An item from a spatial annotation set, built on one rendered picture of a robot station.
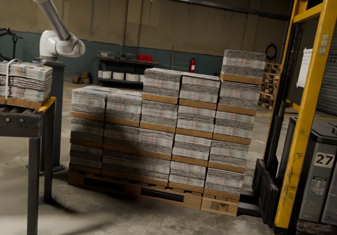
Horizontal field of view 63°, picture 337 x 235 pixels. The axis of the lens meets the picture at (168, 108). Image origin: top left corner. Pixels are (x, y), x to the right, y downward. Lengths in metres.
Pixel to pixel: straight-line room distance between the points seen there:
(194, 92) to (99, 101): 0.77
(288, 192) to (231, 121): 0.63
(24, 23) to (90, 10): 1.87
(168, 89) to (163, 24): 7.08
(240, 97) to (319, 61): 0.56
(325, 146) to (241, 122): 0.57
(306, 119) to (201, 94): 0.73
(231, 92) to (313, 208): 1.00
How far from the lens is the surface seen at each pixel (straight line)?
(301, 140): 2.05
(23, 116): 1.62
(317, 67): 1.99
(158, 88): 2.11
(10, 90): 1.76
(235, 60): 2.08
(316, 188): 2.24
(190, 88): 2.08
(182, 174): 2.27
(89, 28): 8.89
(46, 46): 2.59
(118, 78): 8.35
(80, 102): 2.33
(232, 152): 2.19
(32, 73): 1.72
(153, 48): 9.02
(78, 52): 2.46
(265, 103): 8.49
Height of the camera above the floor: 1.21
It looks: 11 degrees down
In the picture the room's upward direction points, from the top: 7 degrees clockwise
